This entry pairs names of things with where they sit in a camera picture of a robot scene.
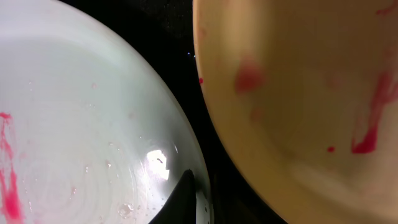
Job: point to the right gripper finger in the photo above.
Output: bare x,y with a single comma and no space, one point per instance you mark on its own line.
180,207

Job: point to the yellow plate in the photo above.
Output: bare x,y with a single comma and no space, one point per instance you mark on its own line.
303,96

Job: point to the light blue plate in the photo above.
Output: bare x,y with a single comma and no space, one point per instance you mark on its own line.
89,131

